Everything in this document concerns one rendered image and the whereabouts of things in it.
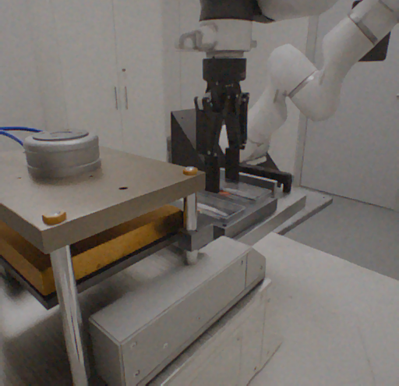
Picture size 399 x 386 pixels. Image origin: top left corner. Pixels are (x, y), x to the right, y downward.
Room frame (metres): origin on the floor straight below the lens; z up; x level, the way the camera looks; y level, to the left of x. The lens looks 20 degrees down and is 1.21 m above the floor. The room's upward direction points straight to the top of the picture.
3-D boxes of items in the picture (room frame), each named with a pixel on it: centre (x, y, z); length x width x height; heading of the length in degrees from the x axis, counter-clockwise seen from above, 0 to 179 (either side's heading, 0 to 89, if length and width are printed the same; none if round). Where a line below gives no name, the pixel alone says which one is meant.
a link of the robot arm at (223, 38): (0.58, -0.02, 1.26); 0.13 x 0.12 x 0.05; 49
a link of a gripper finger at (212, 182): (0.56, -0.03, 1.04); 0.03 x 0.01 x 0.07; 49
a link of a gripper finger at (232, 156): (0.61, -0.07, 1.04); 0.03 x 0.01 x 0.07; 49
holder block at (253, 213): (0.55, -0.02, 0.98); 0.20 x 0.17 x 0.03; 49
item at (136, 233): (0.36, 0.16, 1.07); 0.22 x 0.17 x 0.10; 49
